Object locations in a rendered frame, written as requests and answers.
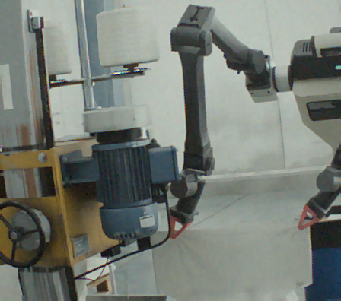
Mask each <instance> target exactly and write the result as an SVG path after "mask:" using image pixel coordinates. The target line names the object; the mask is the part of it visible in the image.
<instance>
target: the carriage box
mask: <svg viewBox="0 0 341 301"><path fill-rule="evenodd" d="M94 144H101V143H97V142H96V138H95V137H92V138H77V139H69V140H61V141H56V147H55V148H51V149H50V150H45V151H37V152H35V151H29V152H20V153H13V154H1V151H0V203H1V202H3V201H7V200H13V201H20V202H22V203H24V204H26V205H27V206H28V207H30V208H32V209H37V210H38V211H42V212H43V214H44V215H45V216H46V218H47V220H48V221H49V225H50V229H51V231H50V235H51V237H50V241H49V242H47V243H46V245H45V251H44V253H43V255H42V257H41V259H40V260H39V261H38V262H37V263H36V264H35V265H41V266H43V265H55V266H68V267H72V266H73V267H74V265H76V264H77V263H79V262H80V261H83V260H86V259H88V258H90V257H92V256H94V255H96V254H98V253H100V252H103V251H105V250H107V249H109V248H111V247H113V246H115V245H117V244H119V243H122V240H117V239H109V238H107V237H106V236H105V234H104V233H103V230H102V226H101V219H100V217H99V216H98V214H100V212H99V208H100V207H102V206H103V204H102V203H101V202H99V201H98V200H97V190H96V183H95V182H83V183H81V184H78V185H74V186H71V187H68V188H64V187H63V185H64V184H65V182H63V181H62V171H61V164H60V155H62V154H67V153H71V152H75V151H82V155H83V157H91V152H93V151H92V150H91V145H94ZM47 166H51V167H52V168H53V181H54V187H56V195H49V196H46V197H43V198H38V197H35V198H8V197H7V193H6V191H5V179H4V173H3V170H11V169H15V170H20V169H29V168H38V167H47ZM20 211H22V210H21V209H19V208H16V207H6V208H4V209H2V210H1V211H0V214H1V215H2V216H3V217H4V218H5V219H6V220H7V221H8V223H10V218H11V217H13V216H14V215H15V214H16V212H20ZM8 231H9V229H8V228H7V227H6V226H5V224H4V223H3V222H2V220H1V218H0V251H1V252H2V253H3V254H4V255H5V256H6V257H7V258H8V259H11V249H12V245H13V242H12V241H11V240H10V239H9V237H8ZM85 235H88V245H89V249H90V251H89V252H87V253H85V254H83V255H79V256H78V257H76V254H75V247H74V244H73V242H74V241H75V240H76V239H79V238H81V237H83V236H85ZM37 250H38V248H37V249H34V250H32V251H26V250H25V249H21V248H18V247H16V251H15V254H14V255H15V257H14V261H17V262H26V261H29V260H30V259H32V258H33V257H34V256H35V255H36V253H37ZM65 260H66V261H65Z"/></svg>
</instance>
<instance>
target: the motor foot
mask: <svg viewBox="0 0 341 301"><path fill-rule="evenodd" d="M60 164H61V171H62V181H63V182H65V184H64V185H63V187H64V188H68V187H71V186H74V185H78V184H81V183H83V182H97V177H98V180H99V181H100V176H99V169H98V162H97V159H96V165H97V174H96V167H95V161H94V158H93V157H83V155H82V151H81V150H78V151H75V152H71V153H67V154H62V155H60Z"/></svg>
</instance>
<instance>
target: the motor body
mask: <svg viewBox="0 0 341 301"><path fill-rule="evenodd" d="M147 144H150V141H148V138H134V139H129V140H124V142H117V143H115V142H112V141H109V143H101V144H94V145H91V150H92V151H93V152H91V156H92V157H93V158H94V161H95V167H96V174H97V165H96V159H97V162H98V169H99V176H100V181H99V180H98V177H97V182H95V183H96V190H97V200H98V201H99V202H101V203H102V204H103V206H102V207H100V208H99V212H100V214H98V216H99V217H100V219H101V226H102V230H103V233H104V234H105V236H106V237H107V238H109V239H117V240H124V239H142V238H145V237H148V236H151V235H153V234H155V233H156V232H157V229H158V227H159V221H158V208H159V207H158V206H157V202H156V201H152V196H151V183H150V181H149V176H148V170H147V163H146V156H145V155H146V149H145V145H147Z"/></svg>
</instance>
